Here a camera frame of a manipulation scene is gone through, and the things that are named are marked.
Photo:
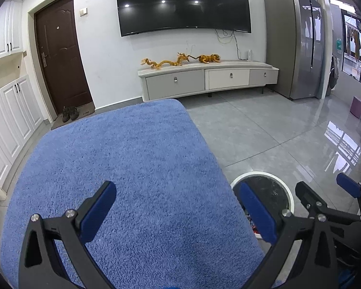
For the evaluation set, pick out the golden tiger figurine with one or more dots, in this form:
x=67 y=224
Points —
x=209 y=58

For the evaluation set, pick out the green sticker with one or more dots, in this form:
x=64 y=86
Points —
x=339 y=43

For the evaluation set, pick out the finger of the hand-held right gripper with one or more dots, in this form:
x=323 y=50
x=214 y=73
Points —
x=310 y=198
x=349 y=185

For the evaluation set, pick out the purple stool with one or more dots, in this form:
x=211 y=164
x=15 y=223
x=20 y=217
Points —
x=357 y=107

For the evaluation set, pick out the white round trash bin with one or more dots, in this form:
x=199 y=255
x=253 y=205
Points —
x=276 y=195

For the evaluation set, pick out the hanging clothes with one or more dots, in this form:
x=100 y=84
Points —
x=356 y=42

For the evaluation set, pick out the wall light switch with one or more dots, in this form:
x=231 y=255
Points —
x=83 y=11

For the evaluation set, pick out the brown entrance door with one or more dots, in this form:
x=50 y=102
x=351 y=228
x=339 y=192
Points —
x=63 y=60

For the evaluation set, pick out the black wall television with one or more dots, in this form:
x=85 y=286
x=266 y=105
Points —
x=183 y=3

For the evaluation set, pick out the brown doormat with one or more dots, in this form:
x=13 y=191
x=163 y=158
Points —
x=55 y=125

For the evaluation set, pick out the white upper wall cabinets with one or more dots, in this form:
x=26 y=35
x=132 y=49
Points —
x=6 y=33

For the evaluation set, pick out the balcony glass door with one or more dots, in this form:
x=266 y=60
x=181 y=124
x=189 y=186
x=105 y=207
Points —
x=350 y=69

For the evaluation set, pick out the white lower cabinets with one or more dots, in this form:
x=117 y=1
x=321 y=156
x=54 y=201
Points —
x=15 y=117

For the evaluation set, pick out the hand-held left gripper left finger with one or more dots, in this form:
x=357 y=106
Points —
x=97 y=210

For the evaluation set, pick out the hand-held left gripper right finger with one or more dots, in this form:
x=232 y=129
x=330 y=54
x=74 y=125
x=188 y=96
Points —
x=257 y=213

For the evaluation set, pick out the golden dragon figurine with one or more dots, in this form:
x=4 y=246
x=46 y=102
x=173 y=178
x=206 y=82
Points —
x=162 y=63

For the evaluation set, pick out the grey and white television console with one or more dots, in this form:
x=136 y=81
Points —
x=174 y=84

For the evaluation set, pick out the grey refrigerator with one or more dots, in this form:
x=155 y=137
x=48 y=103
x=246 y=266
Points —
x=281 y=42

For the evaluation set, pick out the small white bottle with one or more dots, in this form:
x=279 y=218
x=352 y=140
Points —
x=250 y=55

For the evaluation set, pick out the blue fluffy blanket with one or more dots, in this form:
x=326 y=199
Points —
x=123 y=156

